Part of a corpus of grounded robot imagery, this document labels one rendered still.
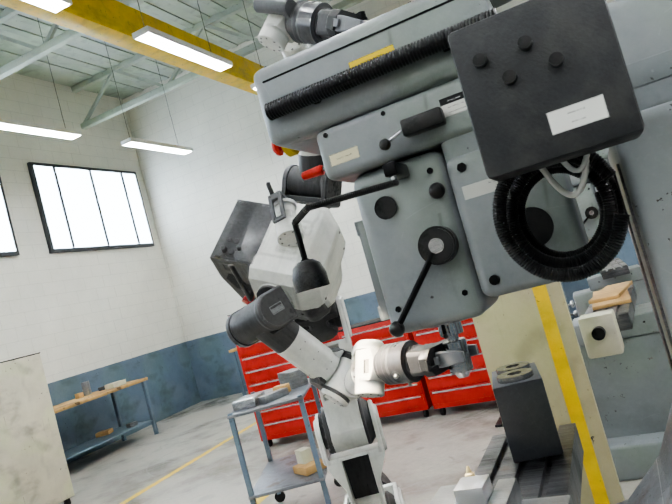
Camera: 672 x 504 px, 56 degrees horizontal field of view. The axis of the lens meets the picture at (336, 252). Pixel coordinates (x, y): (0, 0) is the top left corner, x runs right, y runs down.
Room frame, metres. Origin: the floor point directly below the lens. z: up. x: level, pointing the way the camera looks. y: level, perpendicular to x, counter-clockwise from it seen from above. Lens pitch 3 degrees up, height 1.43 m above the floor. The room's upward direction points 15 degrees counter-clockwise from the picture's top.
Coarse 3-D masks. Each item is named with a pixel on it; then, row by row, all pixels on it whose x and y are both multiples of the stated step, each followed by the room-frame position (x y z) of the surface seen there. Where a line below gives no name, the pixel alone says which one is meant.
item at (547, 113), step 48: (528, 0) 0.81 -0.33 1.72; (576, 0) 0.79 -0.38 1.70; (480, 48) 0.83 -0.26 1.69; (528, 48) 0.81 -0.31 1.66; (576, 48) 0.79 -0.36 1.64; (480, 96) 0.84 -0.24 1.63; (528, 96) 0.82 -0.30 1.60; (576, 96) 0.80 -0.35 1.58; (624, 96) 0.78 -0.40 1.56; (480, 144) 0.85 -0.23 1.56; (528, 144) 0.83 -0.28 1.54; (576, 144) 0.80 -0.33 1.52
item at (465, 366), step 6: (444, 348) 1.26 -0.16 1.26; (450, 348) 1.25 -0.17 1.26; (456, 348) 1.24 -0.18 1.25; (462, 348) 1.25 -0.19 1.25; (468, 354) 1.25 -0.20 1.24; (468, 360) 1.25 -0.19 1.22; (450, 366) 1.26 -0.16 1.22; (456, 366) 1.25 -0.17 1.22; (462, 366) 1.24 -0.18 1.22; (468, 366) 1.25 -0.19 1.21; (450, 372) 1.27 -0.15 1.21; (456, 372) 1.25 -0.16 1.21; (462, 372) 1.25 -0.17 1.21
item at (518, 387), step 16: (512, 368) 1.68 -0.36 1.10; (528, 368) 1.62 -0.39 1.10; (496, 384) 1.60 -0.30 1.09; (512, 384) 1.56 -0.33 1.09; (528, 384) 1.55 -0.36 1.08; (496, 400) 1.57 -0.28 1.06; (512, 400) 1.56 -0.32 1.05; (528, 400) 1.55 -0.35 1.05; (544, 400) 1.54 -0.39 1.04; (512, 416) 1.56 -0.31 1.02; (528, 416) 1.55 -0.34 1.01; (544, 416) 1.55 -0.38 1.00; (512, 432) 1.56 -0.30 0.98; (528, 432) 1.56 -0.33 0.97; (544, 432) 1.55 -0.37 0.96; (512, 448) 1.57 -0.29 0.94; (528, 448) 1.56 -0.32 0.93; (544, 448) 1.55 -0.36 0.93; (560, 448) 1.54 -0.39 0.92
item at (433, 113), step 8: (424, 112) 1.09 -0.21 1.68; (432, 112) 1.08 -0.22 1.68; (440, 112) 1.08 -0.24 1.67; (408, 120) 1.10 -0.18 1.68; (416, 120) 1.09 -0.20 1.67; (424, 120) 1.09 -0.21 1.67; (432, 120) 1.08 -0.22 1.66; (440, 120) 1.08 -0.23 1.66; (408, 128) 1.10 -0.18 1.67; (416, 128) 1.09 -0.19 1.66; (424, 128) 1.09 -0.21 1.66; (432, 128) 1.10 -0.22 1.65; (392, 136) 1.12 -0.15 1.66; (408, 136) 1.12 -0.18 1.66; (384, 144) 1.12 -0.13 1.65
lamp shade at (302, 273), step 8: (296, 264) 1.27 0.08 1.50; (304, 264) 1.26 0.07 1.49; (312, 264) 1.26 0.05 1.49; (320, 264) 1.27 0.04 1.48; (296, 272) 1.26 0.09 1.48; (304, 272) 1.25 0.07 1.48; (312, 272) 1.25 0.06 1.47; (320, 272) 1.26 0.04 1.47; (296, 280) 1.26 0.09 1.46; (304, 280) 1.25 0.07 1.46; (312, 280) 1.25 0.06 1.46; (320, 280) 1.25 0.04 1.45; (328, 280) 1.27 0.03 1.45; (296, 288) 1.26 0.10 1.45; (304, 288) 1.25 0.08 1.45; (312, 288) 1.25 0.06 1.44
